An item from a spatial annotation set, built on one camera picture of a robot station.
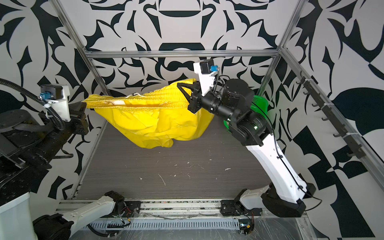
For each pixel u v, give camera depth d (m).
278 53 0.91
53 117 0.33
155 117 0.55
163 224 0.65
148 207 0.76
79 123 0.39
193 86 0.44
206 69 0.38
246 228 0.71
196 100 0.41
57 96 0.34
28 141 0.29
